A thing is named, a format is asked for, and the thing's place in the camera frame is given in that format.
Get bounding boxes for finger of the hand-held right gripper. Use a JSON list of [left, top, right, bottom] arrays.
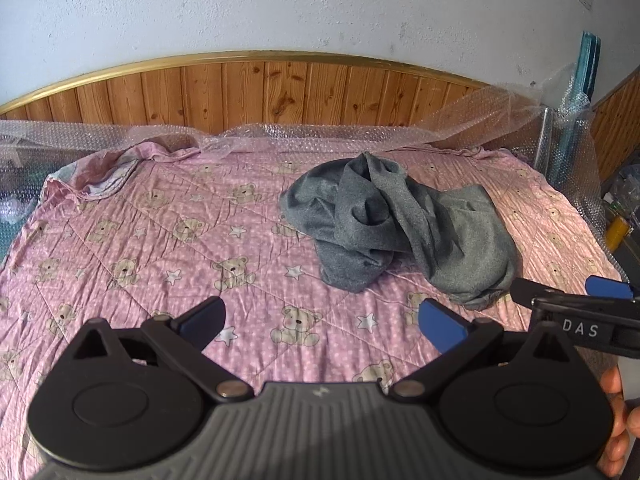
[[510, 277, 588, 311], [584, 275, 640, 302]]

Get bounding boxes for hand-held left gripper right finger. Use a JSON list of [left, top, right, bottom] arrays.
[[389, 297, 578, 403]]

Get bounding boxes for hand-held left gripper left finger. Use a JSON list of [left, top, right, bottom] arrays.
[[70, 296, 253, 403]]

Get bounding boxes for grey pants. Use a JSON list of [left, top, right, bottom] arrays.
[[279, 151, 517, 311]]

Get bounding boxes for person's right hand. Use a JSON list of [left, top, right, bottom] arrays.
[[599, 365, 640, 479]]

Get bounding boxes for pink bear print quilt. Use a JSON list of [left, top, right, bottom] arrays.
[[0, 140, 623, 476]]

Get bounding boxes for clear plastic bag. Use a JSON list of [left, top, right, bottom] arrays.
[[602, 160, 640, 216]]

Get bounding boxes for clear bubble wrap sheet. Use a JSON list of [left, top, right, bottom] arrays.
[[0, 62, 626, 281]]

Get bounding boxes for teal glass panels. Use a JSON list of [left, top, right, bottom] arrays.
[[560, 30, 603, 181]]

